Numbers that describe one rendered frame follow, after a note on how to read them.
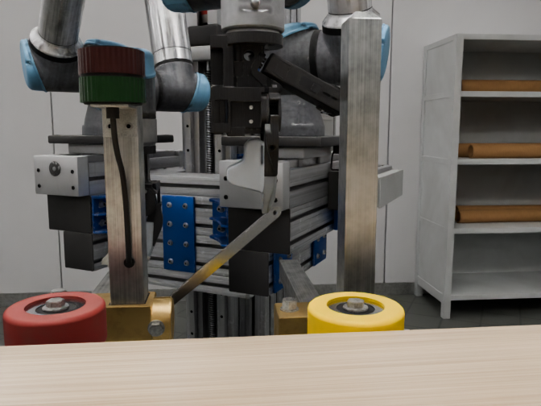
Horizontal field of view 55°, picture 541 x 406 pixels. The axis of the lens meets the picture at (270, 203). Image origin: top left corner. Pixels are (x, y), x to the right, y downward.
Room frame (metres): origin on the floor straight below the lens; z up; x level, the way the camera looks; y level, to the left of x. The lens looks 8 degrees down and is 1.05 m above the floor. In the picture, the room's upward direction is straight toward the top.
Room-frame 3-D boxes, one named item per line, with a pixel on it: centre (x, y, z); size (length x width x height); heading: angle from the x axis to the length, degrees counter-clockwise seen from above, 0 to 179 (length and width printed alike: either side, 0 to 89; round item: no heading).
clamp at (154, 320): (0.54, 0.17, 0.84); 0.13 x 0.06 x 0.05; 96
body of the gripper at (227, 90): (0.64, 0.03, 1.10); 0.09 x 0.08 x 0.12; 96
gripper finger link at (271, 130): (0.62, 0.00, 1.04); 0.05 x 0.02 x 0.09; 6
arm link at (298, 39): (1.15, -0.05, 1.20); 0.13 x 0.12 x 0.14; 68
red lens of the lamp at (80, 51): (0.50, 0.15, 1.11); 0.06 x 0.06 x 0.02
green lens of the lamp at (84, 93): (0.50, 0.15, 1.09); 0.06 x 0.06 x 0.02
